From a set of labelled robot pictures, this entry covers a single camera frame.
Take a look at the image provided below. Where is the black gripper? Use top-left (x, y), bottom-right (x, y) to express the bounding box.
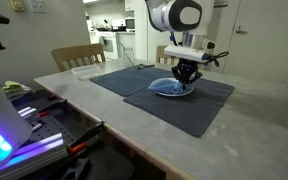
top-left (171, 58), bottom-right (203, 89)

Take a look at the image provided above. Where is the blue microfiber cloth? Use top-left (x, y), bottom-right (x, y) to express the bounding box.
top-left (148, 78), bottom-right (183, 95)

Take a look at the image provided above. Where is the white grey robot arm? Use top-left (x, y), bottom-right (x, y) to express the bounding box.
top-left (144, 0), bottom-right (216, 86)

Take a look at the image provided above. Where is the white round plate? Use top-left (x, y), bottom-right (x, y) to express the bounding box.
top-left (158, 84), bottom-right (194, 97)

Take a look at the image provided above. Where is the yellow green cloth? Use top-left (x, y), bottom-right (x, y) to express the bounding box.
top-left (2, 81), bottom-right (24, 93)

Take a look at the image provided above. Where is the dark blue placemat right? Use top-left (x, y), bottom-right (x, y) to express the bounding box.
top-left (124, 79), bottom-right (234, 138)

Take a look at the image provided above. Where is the dark blue placemat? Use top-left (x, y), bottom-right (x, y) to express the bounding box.
top-left (124, 79), bottom-right (234, 138)
top-left (90, 67), bottom-right (172, 97)

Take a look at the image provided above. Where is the small dark utensil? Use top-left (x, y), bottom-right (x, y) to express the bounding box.
top-left (137, 65), bottom-right (155, 69)

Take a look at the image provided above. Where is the dark blue placemat left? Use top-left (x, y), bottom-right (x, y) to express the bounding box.
top-left (90, 67), bottom-right (172, 97)

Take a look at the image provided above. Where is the white microwave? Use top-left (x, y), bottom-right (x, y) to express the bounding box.
top-left (125, 17), bottom-right (135, 31)

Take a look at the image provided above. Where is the white kitchen stove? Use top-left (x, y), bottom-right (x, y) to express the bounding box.
top-left (96, 31), bottom-right (119, 59)

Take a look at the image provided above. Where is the clear plastic container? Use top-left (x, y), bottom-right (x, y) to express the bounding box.
top-left (71, 64), bottom-right (100, 80)

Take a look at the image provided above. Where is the wooden chair near left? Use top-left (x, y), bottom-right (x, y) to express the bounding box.
top-left (51, 43), bottom-right (106, 72)

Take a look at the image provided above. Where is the orange black clamp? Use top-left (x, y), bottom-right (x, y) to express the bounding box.
top-left (67, 121), bottom-right (104, 155)

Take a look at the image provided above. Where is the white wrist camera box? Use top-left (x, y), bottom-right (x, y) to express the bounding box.
top-left (164, 45), bottom-right (209, 63)

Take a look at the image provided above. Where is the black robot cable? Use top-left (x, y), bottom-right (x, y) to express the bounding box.
top-left (203, 50), bottom-right (230, 68)

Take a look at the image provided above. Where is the silver door handle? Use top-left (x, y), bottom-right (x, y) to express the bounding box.
top-left (235, 25), bottom-right (247, 34)

